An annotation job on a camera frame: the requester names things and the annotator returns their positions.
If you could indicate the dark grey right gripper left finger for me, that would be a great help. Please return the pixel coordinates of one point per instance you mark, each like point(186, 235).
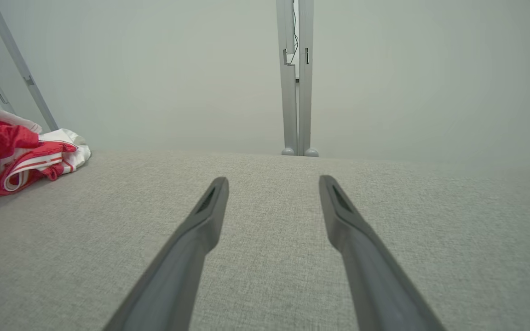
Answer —
point(173, 276)

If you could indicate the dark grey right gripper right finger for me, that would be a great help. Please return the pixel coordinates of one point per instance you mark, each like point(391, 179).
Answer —
point(375, 280)

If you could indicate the red white printed jersey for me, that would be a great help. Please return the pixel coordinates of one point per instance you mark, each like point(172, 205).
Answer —
point(39, 161)

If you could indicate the grey fabric sofa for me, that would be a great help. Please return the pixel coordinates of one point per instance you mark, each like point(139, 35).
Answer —
point(269, 276)

